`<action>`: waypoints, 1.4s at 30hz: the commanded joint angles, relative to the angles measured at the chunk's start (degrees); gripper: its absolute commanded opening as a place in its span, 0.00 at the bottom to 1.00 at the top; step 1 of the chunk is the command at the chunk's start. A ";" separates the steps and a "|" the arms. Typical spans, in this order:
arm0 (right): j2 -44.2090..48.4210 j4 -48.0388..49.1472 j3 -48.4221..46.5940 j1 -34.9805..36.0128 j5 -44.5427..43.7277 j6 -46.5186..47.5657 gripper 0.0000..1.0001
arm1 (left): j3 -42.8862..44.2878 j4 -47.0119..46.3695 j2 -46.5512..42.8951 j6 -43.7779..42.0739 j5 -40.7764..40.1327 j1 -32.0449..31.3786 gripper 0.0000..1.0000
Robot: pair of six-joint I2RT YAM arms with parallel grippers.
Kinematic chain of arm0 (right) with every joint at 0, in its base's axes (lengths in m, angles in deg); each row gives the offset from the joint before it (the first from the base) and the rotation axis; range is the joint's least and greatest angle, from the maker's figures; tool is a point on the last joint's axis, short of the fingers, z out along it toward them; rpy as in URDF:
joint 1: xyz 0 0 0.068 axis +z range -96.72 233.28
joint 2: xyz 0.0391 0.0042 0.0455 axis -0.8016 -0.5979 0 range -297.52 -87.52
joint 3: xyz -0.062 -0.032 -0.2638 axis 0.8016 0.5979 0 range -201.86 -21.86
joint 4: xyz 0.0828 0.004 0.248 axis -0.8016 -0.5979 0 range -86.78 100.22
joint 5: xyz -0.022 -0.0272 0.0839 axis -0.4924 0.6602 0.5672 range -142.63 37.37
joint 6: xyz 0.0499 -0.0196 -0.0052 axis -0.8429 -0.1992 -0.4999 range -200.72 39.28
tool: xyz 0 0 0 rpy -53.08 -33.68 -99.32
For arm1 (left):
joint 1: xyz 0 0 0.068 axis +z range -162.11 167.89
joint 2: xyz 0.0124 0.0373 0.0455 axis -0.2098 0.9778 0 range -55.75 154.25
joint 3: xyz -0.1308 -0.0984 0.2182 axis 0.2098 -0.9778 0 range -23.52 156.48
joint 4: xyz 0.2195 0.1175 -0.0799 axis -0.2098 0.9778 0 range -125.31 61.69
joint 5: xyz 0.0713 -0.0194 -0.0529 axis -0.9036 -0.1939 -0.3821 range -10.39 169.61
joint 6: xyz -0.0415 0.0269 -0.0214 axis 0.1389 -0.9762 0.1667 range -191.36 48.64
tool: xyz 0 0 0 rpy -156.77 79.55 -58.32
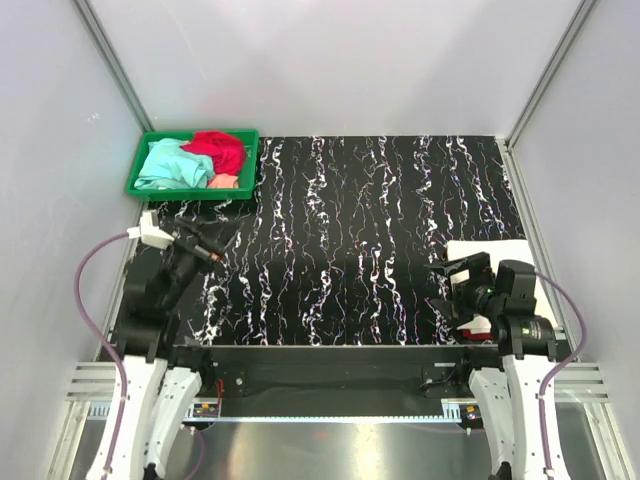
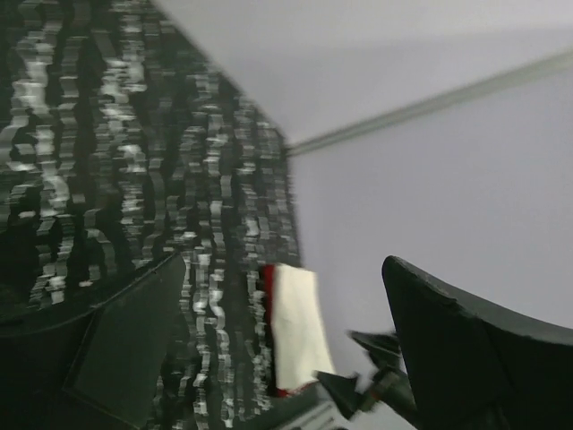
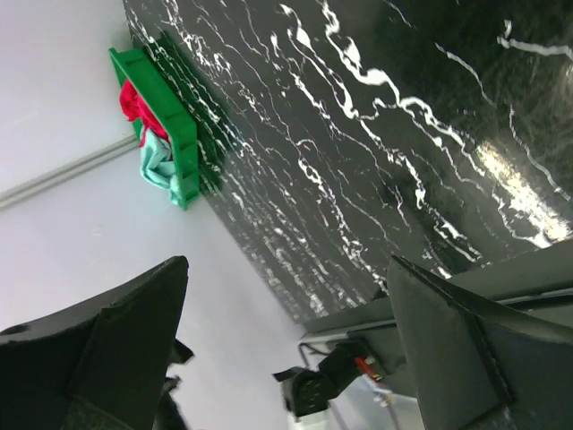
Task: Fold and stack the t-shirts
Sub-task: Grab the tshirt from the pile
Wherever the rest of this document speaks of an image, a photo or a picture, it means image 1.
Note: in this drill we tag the teal t-shirt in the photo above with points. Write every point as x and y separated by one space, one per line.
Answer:
168 166

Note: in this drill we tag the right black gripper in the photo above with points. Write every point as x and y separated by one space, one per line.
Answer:
479 269

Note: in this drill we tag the black marble pattern mat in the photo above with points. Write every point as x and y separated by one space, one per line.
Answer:
333 247

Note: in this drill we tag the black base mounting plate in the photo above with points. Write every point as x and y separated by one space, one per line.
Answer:
250 371

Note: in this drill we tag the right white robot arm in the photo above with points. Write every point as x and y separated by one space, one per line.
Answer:
512 389

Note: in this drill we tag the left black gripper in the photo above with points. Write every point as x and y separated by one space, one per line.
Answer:
185 244

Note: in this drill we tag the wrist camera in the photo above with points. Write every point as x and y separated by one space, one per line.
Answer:
148 231
515 284

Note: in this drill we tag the aluminium frame rail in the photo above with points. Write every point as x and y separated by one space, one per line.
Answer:
579 382

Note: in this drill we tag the peach t-shirt in bin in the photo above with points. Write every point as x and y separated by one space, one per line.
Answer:
223 181

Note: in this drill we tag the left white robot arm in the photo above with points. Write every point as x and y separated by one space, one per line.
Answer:
156 379

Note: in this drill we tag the green plastic bin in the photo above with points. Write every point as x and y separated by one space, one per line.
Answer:
246 178

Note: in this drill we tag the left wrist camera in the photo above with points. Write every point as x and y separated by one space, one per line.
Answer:
148 231

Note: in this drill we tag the red t-shirt in bin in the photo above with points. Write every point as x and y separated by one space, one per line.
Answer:
227 152

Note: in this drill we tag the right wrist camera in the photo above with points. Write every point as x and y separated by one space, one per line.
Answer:
515 284

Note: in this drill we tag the folded white t-shirt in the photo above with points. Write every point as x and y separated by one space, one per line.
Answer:
500 250

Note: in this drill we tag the folded red t-shirt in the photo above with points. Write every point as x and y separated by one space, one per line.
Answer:
475 335

